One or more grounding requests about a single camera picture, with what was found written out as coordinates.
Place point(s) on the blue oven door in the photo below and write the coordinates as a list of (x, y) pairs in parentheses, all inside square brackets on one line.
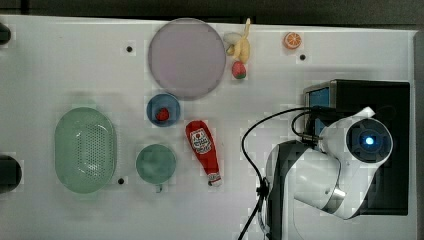
[(319, 106)]

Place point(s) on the black toaster oven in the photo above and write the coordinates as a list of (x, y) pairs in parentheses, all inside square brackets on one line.
[(391, 103)]

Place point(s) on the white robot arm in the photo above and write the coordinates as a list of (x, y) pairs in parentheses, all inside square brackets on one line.
[(334, 175)]

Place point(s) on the red plush ketchup bottle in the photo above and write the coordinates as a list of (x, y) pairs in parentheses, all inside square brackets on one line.
[(202, 144)]

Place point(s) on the blue small bowl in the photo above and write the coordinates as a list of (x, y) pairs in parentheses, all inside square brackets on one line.
[(163, 101)]

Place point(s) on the small red strawberry toy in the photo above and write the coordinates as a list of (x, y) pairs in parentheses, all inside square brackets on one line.
[(162, 114)]

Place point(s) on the red plush strawberry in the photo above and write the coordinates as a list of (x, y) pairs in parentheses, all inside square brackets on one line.
[(238, 70)]

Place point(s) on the lilac round plate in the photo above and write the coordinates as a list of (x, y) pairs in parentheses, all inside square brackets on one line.
[(186, 58)]

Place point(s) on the yellow plush banana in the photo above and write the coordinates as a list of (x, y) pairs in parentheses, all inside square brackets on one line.
[(238, 44)]

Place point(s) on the orange slice toy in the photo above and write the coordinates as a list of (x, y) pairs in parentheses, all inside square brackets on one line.
[(292, 40)]

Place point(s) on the green oval colander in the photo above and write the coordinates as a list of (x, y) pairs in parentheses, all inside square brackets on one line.
[(85, 150)]

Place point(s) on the green cup with handle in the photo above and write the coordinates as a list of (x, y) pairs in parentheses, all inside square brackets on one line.
[(156, 164)]

